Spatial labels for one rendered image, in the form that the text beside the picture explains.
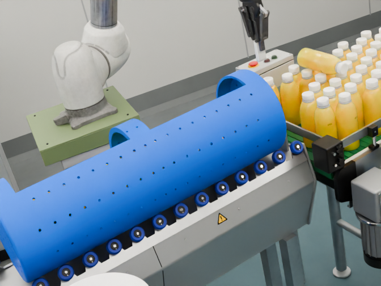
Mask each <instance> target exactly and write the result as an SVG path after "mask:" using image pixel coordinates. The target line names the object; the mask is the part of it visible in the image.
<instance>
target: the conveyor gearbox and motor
mask: <svg viewBox="0 0 381 286"><path fill-rule="evenodd" d="M351 188H352V199H353V209H354V211H355V216H356V218H357V219H358V220H359V221H360V227H361V238H362V248H363V257H364V260H365V262H366V263H367V264H368V265H369V266H371V267H374V268H378V269H381V169H379V168H377V167H373V168H372V169H370V170H369V171H367V172H365V173H363V174H362V175H360V176H358V177H356V178H355V179H353V180H352V181H351Z"/></svg>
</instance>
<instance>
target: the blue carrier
mask: <svg viewBox="0 0 381 286"><path fill-rule="evenodd" d="M234 131H235V133H234ZM222 137H223V138H222ZM285 138H286V120H285V115H284V112H283V109H282V107H281V104H280V101H279V100H278V98H277V96H276V94H275V93H274V91H273V90H272V88H271V87H270V86H269V84H268V83H267V82H266V81H265V80H264V79H263V78H262V77H261V76H259V75H258V74H257V73H255V72H253V71H251V70H247V69H241V70H238V71H236V72H234V73H231V74H229V75H227V76H225V77H223V78H222V79H221V80H220V81H219V82H218V86H217V92H216V99H214V100H212V101H210V102H208V103H206V104H204V105H202V106H199V107H197V108H195V109H193V110H191V111H189V112H187V113H185V114H183V115H180V116H178V117H176V118H174V119H172V120H170V121H168V122H166V123H164V124H161V125H159V126H157V127H155V128H153V129H149V128H148V127H147V126H146V125H145V124H144V123H143V122H141V121H140V120H138V119H131V120H128V121H126V122H124V123H122V124H120V125H117V126H115V127H113V128H112V129H111V130H110V131H109V145H110V149H108V150H106V151H104V152H102V153H100V154H98V155H95V156H93V157H91V158H89V159H87V160H85V161H83V162H81V163H79V164H76V165H74V166H72V167H70V168H68V169H66V170H64V171H62V172H60V173H57V174H55V175H53V176H51V177H49V178H46V179H44V180H42V181H40V182H38V183H36V184H34V185H32V186H29V187H27V188H25V189H23V190H21V191H19V192H17V193H15V192H14V190H13V189H12V187H11V186H10V185H9V183H8V182H7V180H6V179H4V178H2V179H0V240H1V242H2V244H3V246H4V248H5V250H6V252H7V254H8V256H9V257H10V259H11V261H12V263H13V265H14V266H15V268H16V270H17V271H18V273H19V275H20V276H21V277H22V279H23V280H24V281H25V282H26V283H30V282H32V281H34V280H35V279H37V278H39V277H41V276H43V275H45V274H47V273H48V272H51V271H53V270H54V269H56V268H58V267H60V266H61V265H63V264H65V263H67V262H69V261H71V260H73V259H75V258H77V257H79V256H80V255H82V254H84V253H86V252H88V251H90V250H92V249H94V248H95V247H97V246H99V245H101V244H103V243H104V242H107V241H109V240H110V239H112V238H114V237H116V236H118V235H119V234H121V233H123V232H125V231H127V230H129V229H131V228H132V227H134V226H136V225H138V224H140V223H142V222H144V221H146V220H148V219H150V218H152V217H153V216H155V215H157V214H159V213H160V212H163V211H165V210H166V209H168V208H170V207H172V206H174V205H176V204H177V203H179V202H181V201H183V200H185V199H187V198H189V197H191V196H192V195H194V194H196V193H198V192H200V191H202V190H204V189H206V188H208V187H209V186H211V185H213V184H215V183H216V182H219V181H220V180H222V179H224V178H226V177H228V176H230V175H232V174H233V173H235V172H237V171H239V170H241V169H243V168H245V167H247V166H249V165H250V164H252V163H254V162H256V161H258V160H260V159H262V158H264V157H265V156H267V155H269V154H271V153H273V152H275V151H276V150H278V149H279V148H281V146H282V145H283V143H284V142H285ZM155 141H156V142H155ZM210 143H211V144H210ZM198 149H199V151H198ZM134 151H135V152H134ZM120 157H121V158H120ZM173 162H174V163H173ZM106 164H108V165H106ZM162 167H164V169H162ZM153 172H154V173H153ZM140 178H141V180H140ZM63 185H65V186H63ZM126 185H128V186H127V187H126ZM48 192H50V193H48ZM112 192H114V194H112ZM33 199H35V200H33ZM84 206H85V209H84ZM69 214H71V216H69ZM55 221H56V223H54V222H55ZM39 229H41V230H40V231H39Z"/></svg>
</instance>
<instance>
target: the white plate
mask: <svg viewBox="0 0 381 286"><path fill-rule="evenodd" d="M70 286H148V285H147V284H146V283H145V282H144V281H143V280H142V279H140V278H138V277H136V276H133V275H130V274H124V273H117V272H111V273H104V274H98V275H94V276H90V277H87V278H84V279H82V280H80V281H78V282H76V283H74V284H72V285H70Z"/></svg>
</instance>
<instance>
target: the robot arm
mask: <svg viewBox="0 0 381 286"><path fill-rule="evenodd" d="M240 1H241V2H242V6H240V7H238V10H239V12H240V14H241V16H242V20H243V23H244V26H245V30H246V32H247V36H248V37H251V39H252V40H253V45H254V49H255V55H256V61H257V62H261V61H263V60H266V53H265V44H264V40H265V39H267V38H268V17H269V14H270V11H269V10H265V9H264V8H263V7H264V6H263V3H262V1H261V0H240ZM130 49H131V47H130V41H129V38H128V36H127V35H126V33H125V30H124V27H123V26H122V24H121V23H120V22H119V21H118V20H117V0H90V21H89V22H88V23H87V24H86V25H85V27H84V31H83V37H82V41H68V42H65V43H63V44H61V45H59V46H58V47H57V48H56V49H55V51H54V52H53V56H52V73H53V78H54V81H55V84H56V87H57V90H58V93H59V95H60V98H61V100H62V102H63V105H64V107H65V110H64V111H62V112H60V115H59V116H57V117H55V118H54V119H53V121H54V123H55V125H61V124H66V123H69V124H70V125H71V128H72V130H76V129H79V128H81V127H82V126H84V125H87V124H89V123H92V122H94V121H97V120H99V119H102V118H104V117H107V116H109V115H113V114H116V113H118V109H117V108H116V107H114V106H112V105H110V104H109V103H108V102H107V100H106V98H105V95H104V91H103V87H104V85H105V82H106V80H107V79H108V78H110V77H111V76H113V75H114V74H115V73H117V72H118V71H119V70H120V69H121V68H122V67H123V66H124V64H125V63H126V62H127V60H128V58H129V55H130Z"/></svg>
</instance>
